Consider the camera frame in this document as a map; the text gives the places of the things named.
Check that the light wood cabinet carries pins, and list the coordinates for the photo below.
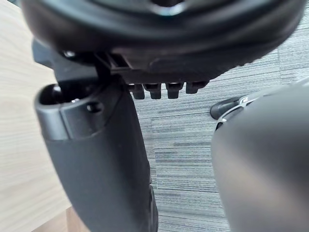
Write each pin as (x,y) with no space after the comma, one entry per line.
(21,120)

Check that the dark robot foot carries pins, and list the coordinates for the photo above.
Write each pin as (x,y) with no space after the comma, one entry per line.
(223,107)

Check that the silver robot leg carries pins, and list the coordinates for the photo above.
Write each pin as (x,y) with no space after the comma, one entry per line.
(263,169)

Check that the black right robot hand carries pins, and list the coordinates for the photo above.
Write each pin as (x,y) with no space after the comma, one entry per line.
(101,149)

